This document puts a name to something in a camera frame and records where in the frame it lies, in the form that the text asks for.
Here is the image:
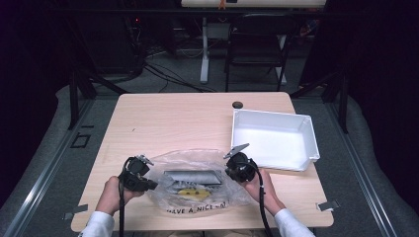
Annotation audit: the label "black metal stand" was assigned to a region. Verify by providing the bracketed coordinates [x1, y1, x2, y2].
[66, 69, 130, 130]
[290, 69, 351, 134]

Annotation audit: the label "black folding chair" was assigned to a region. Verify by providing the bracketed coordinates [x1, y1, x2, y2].
[224, 13, 299, 93]

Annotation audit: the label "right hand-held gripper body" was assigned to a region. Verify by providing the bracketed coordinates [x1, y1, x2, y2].
[222, 142, 260, 184]

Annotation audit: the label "black floor cables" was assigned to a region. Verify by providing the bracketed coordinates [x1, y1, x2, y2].
[141, 61, 218, 94]

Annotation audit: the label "person's right hand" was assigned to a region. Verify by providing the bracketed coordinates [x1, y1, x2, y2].
[239, 168, 287, 217]

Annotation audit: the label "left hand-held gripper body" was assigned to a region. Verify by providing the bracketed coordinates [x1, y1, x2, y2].
[118, 154, 156, 193]

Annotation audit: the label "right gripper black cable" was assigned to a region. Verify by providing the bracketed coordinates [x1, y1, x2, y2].
[245, 160, 275, 237]

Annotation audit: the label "clear plastic bag yellow smiley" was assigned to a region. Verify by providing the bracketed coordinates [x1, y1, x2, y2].
[145, 148, 255, 217]

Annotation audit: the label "grey tape piece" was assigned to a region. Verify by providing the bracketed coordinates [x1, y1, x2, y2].
[61, 203, 90, 221]
[315, 199, 341, 212]

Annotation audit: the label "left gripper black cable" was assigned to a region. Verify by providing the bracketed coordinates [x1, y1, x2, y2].
[117, 157, 130, 237]

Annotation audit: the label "person's left hand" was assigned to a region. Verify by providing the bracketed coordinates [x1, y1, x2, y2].
[95, 176, 146, 217]

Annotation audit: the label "grey flat box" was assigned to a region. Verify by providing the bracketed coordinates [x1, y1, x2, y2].
[163, 169, 224, 187]

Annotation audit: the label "grey metal floor rail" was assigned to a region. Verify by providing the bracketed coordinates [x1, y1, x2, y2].
[2, 98, 97, 237]
[324, 101, 399, 237]

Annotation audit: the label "white plastic bin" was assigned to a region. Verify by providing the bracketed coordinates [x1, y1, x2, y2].
[229, 108, 321, 173]

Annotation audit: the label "white desk leg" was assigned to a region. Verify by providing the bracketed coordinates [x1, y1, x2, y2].
[200, 16, 211, 85]

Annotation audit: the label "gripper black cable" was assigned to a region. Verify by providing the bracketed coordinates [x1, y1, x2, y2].
[245, 160, 275, 237]
[117, 157, 130, 237]

